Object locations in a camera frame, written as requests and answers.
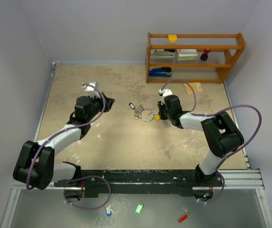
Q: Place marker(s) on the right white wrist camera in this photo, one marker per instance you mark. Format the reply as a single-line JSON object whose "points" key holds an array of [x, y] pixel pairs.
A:
{"points": [[164, 92]]}

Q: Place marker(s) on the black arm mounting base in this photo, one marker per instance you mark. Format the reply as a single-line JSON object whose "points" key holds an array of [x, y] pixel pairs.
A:
{"points": [[186, 183]]}

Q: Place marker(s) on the aluminium table frame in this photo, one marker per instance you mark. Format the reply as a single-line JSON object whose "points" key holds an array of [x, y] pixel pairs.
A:
{"points": [[118, 141]]}

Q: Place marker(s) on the blue stapler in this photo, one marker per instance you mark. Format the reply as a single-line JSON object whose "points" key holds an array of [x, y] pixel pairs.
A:
{"points": [[160, 72]]}

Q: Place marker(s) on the large metal keyring with clips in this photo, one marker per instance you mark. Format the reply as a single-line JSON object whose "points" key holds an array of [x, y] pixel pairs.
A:
{"points": [[144, 114]]}

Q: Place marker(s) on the red and black stamp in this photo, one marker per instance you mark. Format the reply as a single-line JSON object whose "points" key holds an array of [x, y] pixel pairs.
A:
{"points": [[204, 55]]}

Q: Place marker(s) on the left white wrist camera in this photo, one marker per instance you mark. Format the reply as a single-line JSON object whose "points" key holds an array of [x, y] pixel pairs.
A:
{"points": [[91, 86]]}

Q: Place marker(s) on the green key tag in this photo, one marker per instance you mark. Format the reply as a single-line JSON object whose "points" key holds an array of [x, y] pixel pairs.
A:
{"points": [[139, 208]]}

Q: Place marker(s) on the grey stapler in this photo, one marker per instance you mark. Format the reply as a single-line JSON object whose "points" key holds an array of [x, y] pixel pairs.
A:
{"points": [[163, 53]]}

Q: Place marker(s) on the white and red box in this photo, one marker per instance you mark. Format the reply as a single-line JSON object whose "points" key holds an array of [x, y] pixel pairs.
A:
{"points": [[186, 54]]}

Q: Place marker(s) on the key with blue tag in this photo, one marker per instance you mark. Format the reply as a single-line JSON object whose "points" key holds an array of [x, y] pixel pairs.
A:
{"points": [[108, 209]]}

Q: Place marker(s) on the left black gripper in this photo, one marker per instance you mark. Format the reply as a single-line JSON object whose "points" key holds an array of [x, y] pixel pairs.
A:
{"points": [[108, 102]]}

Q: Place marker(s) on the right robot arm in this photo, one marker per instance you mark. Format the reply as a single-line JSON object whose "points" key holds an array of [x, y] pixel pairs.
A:
{"points": [[221, 133]]}

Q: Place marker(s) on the wooden shelf rack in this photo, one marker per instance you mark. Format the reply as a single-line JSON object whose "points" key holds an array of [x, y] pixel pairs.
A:
{"points": [[225, 52]]}

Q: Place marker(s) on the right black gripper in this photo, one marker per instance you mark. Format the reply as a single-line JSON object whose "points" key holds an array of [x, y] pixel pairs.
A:
{"points": [[160, 108]]}

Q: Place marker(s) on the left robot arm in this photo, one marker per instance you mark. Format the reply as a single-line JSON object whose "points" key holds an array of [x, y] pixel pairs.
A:
{"points": [[36, 162]]}

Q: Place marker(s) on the yellow box on shelf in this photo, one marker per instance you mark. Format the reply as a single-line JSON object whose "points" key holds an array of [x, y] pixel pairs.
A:
{"points": [[172, 38]]}

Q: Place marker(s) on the key with red tag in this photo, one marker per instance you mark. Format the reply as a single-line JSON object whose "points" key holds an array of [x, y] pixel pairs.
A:
{"points": [[187, 214]]}

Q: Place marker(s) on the brown envelope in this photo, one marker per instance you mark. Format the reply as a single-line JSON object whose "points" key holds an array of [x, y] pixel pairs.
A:
{"points": [[196, 87]]}

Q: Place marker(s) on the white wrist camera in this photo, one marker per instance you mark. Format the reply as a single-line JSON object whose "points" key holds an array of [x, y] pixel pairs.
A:
{"points": [[91, 86], [164, 92]]}

